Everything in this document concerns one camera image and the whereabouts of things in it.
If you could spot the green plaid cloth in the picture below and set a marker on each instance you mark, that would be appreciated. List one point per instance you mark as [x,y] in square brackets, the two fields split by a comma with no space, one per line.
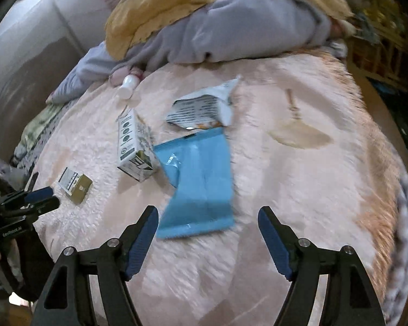
[37,135]

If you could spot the yellow pillow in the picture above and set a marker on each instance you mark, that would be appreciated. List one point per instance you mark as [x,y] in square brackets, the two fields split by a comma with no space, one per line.
[190,3]

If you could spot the white printed carton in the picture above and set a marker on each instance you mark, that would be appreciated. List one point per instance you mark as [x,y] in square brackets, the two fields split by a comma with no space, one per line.
[132,142]

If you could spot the torn white snack packet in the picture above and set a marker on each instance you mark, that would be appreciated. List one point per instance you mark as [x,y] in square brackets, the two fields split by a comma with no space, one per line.
[200,105]

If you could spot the wooden bed frame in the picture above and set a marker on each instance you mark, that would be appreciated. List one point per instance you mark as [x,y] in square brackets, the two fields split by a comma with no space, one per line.
[384,119]

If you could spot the blue plastic packet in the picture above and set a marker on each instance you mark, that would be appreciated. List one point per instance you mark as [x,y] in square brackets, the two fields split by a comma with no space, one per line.
[200,176]

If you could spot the small white bottle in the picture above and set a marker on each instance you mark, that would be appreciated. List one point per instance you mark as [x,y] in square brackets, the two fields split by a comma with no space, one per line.
[127,86]

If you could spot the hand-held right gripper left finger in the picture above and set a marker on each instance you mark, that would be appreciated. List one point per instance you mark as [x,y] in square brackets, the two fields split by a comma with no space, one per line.
[142,241]

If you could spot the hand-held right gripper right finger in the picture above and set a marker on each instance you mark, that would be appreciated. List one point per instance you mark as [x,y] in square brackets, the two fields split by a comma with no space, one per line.
[273,241]

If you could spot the small gold and white box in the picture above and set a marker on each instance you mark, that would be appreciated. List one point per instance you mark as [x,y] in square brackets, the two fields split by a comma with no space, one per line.
[76,186]

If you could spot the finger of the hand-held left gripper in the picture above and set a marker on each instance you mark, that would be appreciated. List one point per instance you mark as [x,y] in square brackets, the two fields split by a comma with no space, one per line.
[40,193]
[46,205]

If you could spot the grey lavender blanket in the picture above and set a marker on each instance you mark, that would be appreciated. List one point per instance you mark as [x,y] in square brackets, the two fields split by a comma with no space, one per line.
[241,30]

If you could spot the purple striped blanket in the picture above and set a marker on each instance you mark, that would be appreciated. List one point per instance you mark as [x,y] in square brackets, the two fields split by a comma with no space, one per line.
[403,244]

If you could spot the wooden crib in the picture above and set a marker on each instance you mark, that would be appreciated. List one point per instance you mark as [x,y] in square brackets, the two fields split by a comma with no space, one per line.
[387,23]

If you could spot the pink fringed blanket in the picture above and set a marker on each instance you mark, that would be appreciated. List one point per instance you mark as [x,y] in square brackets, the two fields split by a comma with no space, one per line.
[292,193]

